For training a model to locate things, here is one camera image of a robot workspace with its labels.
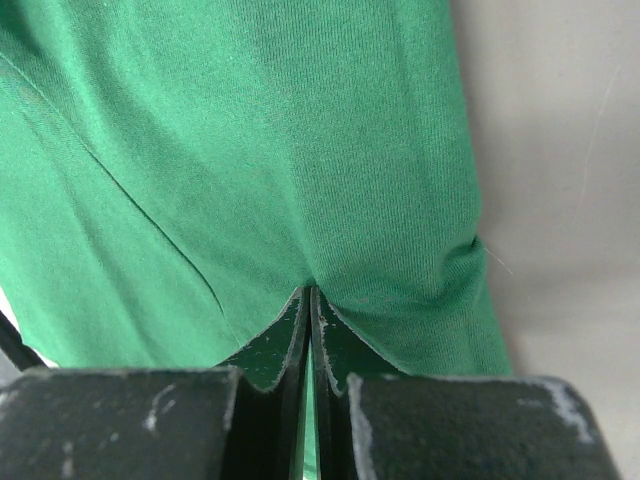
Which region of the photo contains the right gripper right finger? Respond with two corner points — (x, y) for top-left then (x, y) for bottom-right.
(309, 288), (620, 479)

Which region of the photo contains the green t shirt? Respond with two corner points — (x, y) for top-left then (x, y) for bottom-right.
(1, 1), (511, 375)

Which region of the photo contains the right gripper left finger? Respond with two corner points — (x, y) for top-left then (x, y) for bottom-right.
(1, 288), (308, 479)

